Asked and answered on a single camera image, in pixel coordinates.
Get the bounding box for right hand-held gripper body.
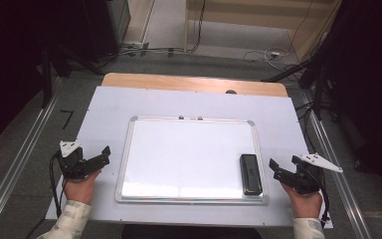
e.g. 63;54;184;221
287;152;344;195

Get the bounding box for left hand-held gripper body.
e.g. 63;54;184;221
57;140;96;182

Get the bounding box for black whiteboard eraser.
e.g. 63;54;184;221
238;152;265;196

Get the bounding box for person's right hand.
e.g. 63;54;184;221
280;182;323;220

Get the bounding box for person's left hand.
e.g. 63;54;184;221
62;169;102;206

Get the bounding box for white table cover sheet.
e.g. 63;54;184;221
45;85;334;230

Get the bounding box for silver framed whiteboard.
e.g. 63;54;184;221
114;115;270;205

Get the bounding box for black metal stand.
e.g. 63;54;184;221
261;31;340;121
39;44;104;110

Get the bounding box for person's dark clothing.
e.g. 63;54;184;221
120;224;263;239

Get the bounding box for power strip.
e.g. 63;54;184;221
121;41;151;52

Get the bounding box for dark curtain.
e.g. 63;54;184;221
0;0;132;157
311;0;382;207

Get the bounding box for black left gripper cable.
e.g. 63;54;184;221
48;150;65;220

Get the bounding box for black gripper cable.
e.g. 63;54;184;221
48;150;65;220
317;184;331;227

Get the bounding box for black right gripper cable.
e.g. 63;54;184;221
317;184;331;227

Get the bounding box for aluminium floor rail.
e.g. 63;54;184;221
0;77;65;239
299;89;373;239

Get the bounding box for white floor cable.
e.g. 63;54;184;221
242;46;291;65

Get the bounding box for black floor cables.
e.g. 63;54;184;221
95;0;209;63

